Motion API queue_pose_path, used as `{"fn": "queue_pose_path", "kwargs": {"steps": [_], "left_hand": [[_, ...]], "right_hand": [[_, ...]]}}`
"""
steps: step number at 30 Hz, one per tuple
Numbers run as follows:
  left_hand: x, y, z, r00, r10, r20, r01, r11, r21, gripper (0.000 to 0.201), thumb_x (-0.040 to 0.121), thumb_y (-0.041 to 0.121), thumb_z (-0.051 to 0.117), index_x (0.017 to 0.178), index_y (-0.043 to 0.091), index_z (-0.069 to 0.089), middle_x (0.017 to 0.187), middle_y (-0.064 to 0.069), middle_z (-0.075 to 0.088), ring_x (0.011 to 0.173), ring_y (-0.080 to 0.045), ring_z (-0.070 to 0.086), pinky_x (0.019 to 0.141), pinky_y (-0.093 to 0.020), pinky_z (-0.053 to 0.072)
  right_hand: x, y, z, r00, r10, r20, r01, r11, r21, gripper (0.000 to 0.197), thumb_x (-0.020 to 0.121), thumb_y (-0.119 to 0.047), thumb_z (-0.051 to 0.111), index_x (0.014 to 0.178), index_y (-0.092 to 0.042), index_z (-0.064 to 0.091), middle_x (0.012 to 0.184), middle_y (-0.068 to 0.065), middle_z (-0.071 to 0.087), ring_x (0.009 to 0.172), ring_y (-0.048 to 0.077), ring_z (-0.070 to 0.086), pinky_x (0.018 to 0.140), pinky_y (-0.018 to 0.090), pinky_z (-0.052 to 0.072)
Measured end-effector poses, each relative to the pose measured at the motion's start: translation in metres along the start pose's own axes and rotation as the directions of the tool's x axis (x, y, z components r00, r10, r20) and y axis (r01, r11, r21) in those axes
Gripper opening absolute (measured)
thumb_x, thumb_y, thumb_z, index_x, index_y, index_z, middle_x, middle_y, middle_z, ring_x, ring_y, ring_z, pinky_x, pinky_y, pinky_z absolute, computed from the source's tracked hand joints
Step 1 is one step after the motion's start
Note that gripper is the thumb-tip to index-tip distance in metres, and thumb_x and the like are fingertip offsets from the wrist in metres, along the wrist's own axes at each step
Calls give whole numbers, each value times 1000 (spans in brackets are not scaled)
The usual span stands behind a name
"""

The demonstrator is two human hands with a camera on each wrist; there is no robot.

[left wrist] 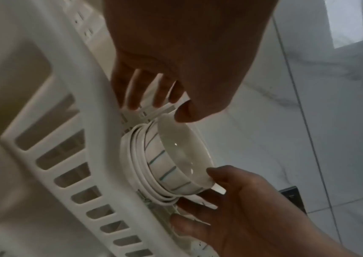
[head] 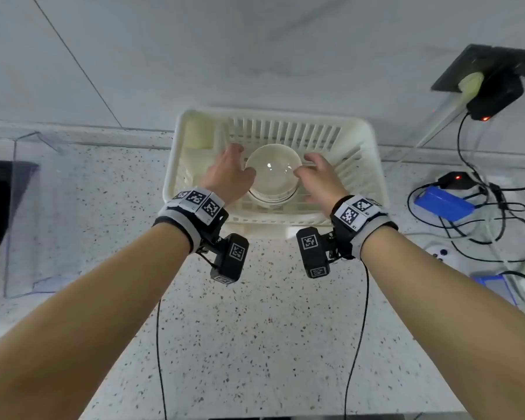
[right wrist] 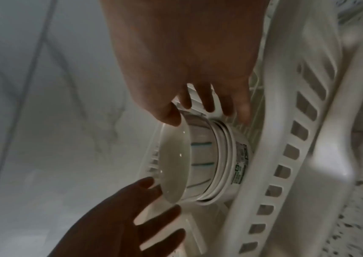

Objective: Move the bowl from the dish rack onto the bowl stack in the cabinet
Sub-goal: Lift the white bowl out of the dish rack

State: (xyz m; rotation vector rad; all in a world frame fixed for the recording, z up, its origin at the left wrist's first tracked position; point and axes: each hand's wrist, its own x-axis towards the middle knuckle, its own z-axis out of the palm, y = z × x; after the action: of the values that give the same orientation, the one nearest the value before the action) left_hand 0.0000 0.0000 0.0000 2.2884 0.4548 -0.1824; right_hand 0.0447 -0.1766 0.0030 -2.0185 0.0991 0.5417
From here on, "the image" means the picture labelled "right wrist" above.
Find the white bowl with label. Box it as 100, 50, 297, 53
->
219, 123, 254, 205

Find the white striped bowl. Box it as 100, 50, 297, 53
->
157, 110, 222, 204

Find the white plastic dish rack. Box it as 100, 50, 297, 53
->
138, 0, 363, 257

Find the plain white bowl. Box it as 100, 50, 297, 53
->
211, 118, 235, 205

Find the person's right hand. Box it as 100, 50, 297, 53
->
100, 0, 271, 127

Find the person's left hand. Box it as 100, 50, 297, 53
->
52, 177, 187, 257

